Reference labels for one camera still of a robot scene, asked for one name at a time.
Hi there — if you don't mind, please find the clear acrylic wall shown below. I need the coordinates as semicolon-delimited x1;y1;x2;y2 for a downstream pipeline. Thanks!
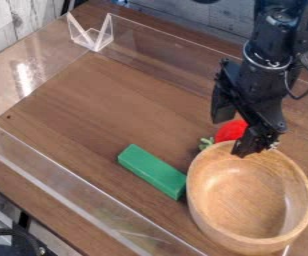
0;128;205;256
102;13;308;144

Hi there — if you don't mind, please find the black device with screw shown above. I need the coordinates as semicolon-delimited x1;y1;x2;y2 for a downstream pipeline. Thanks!
0;228;58;256

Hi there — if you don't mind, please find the black cable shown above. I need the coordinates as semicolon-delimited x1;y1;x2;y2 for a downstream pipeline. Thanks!
0;228;28;256

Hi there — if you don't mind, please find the red knitted strawberry toy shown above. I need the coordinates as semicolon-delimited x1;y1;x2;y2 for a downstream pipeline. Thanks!
198;120;247;150

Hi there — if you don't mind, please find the green rectangular block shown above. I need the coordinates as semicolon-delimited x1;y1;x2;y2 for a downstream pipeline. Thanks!
116;144;186;200

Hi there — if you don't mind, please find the clear acrylic front wall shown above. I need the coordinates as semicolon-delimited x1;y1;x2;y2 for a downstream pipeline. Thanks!
0;128;205;256

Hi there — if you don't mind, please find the clear acrylic back wall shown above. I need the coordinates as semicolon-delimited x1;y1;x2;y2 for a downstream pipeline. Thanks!
102;13;308;144

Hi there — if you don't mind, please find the clear acrylic corner bracket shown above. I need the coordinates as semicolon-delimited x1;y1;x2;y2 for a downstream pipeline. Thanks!
66;13;114;52

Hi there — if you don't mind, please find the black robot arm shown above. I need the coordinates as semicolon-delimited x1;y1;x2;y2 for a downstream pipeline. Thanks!
210;0;308;158

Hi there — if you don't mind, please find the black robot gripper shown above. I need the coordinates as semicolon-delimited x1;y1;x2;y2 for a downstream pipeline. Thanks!
211;59;286;158

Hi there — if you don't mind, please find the wooden bowl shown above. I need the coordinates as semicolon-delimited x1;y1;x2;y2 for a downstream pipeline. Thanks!
186;141;308;256

